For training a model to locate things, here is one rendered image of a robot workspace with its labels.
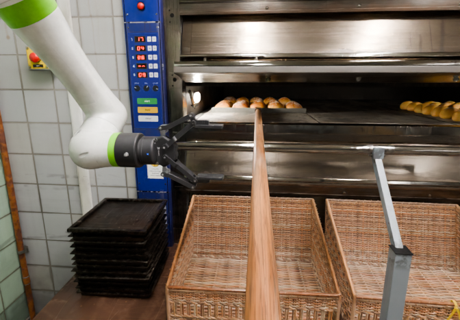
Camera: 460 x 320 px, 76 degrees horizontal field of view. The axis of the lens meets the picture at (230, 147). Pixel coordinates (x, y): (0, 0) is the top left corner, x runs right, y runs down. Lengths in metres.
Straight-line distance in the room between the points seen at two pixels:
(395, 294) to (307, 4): 1.04
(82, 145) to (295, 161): 0.88
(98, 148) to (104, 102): 0.14
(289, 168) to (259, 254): 1.05
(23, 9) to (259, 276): 0.68
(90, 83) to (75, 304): 0.82
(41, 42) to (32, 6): 0.07
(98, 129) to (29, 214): 1.06
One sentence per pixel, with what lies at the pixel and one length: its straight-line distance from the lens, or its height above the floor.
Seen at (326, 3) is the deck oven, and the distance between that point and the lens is 1.36.
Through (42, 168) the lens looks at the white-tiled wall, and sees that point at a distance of 1.71.
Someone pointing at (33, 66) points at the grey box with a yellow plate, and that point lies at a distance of 1.55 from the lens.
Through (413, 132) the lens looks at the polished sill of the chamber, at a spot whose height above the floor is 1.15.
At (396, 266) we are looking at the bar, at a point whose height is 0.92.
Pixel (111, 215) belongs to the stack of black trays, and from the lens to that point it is 1.29.
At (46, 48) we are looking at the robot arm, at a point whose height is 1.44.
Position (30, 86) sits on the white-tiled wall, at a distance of 1.66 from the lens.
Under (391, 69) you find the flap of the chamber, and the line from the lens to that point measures 1.24.
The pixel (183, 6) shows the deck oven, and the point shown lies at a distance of 1.37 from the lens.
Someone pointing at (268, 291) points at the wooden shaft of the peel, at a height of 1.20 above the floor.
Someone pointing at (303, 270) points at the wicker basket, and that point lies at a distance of 1.39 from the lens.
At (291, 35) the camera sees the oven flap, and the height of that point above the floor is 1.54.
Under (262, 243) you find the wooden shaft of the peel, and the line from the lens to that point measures 0.34.
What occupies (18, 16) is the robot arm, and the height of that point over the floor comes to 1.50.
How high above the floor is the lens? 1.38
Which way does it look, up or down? 13 degrees down
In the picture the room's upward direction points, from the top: straight up
